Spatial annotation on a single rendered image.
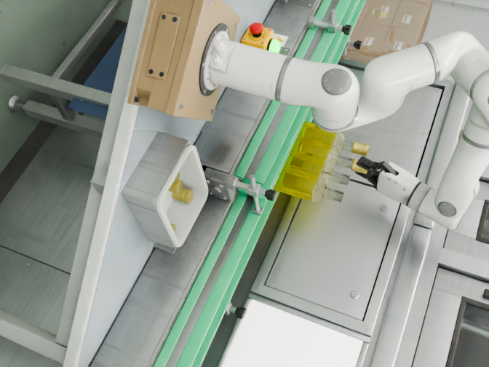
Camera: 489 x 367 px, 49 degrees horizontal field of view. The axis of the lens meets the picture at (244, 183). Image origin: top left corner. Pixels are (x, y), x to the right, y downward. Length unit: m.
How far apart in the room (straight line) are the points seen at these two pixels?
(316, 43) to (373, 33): 3.75
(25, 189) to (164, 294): 0.74
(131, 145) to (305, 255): 0.63
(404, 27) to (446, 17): 1.40
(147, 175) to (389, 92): 0.53
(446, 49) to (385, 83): 0.13
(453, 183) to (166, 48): 0.72
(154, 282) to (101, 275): 0.18
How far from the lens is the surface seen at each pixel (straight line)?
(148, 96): 1.09
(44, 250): 1.76
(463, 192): 1.35
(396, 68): 1.12
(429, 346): 1.53
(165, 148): 1.20
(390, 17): 5.57
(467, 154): 1.35
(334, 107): 1.08
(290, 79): 1.09
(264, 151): 1.41
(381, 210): 1.62
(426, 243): 1.60
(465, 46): 1.21
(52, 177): 1.89
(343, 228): 1.58
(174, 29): 1.07
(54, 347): 1.37
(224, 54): 1.12
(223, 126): 1.45
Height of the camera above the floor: 1.31
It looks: 17 degrees down
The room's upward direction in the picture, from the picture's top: 107 degrees clockwise
